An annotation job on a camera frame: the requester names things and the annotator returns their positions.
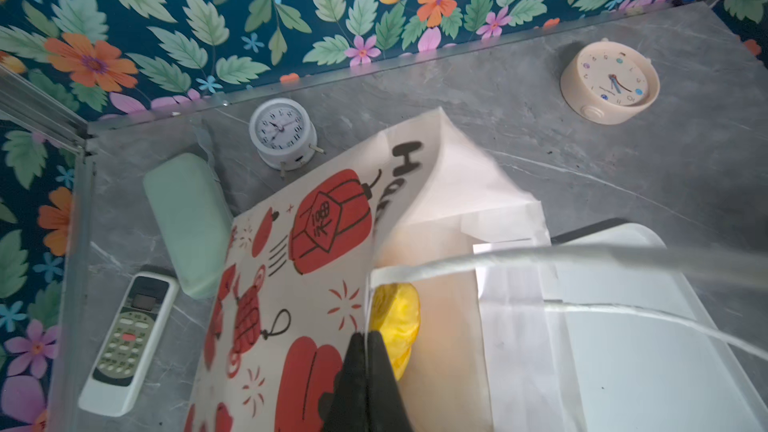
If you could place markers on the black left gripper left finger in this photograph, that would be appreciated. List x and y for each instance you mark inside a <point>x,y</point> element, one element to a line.
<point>348,409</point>

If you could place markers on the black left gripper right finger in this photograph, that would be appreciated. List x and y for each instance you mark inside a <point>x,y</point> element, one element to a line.
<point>385,407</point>

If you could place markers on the yellow fake croissant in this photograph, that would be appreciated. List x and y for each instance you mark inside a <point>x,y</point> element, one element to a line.
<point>396,316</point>

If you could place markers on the red white paper bag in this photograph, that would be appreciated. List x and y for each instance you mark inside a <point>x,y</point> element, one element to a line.
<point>297,284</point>

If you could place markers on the white remote control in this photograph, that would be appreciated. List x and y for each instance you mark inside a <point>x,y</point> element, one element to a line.
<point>115,380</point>

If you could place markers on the green glasses case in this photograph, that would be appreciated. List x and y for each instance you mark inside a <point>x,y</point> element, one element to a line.
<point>194,220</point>

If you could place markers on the white rectangular tray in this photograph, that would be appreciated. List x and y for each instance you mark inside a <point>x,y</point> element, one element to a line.
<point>646,374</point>

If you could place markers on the white round alarm clock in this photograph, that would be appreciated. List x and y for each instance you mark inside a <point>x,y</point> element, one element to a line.
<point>284,135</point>

